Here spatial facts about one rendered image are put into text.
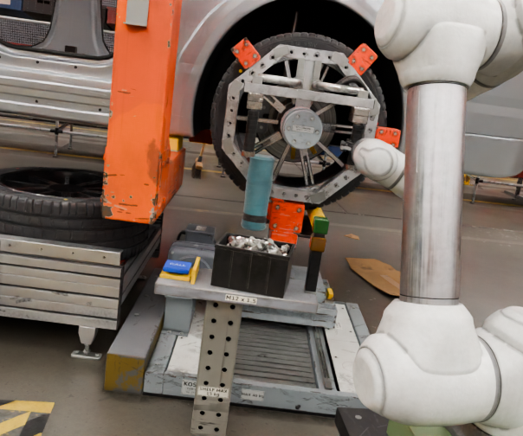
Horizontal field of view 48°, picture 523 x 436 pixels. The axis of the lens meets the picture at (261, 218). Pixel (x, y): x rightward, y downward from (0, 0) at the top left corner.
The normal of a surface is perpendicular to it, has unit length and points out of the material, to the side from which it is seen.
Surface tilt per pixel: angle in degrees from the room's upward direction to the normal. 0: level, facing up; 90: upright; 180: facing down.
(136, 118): 90
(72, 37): 89
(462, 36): 80
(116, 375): 90
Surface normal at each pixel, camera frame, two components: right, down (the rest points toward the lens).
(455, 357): 0.31, -0.07
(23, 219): -0.11, 0.22
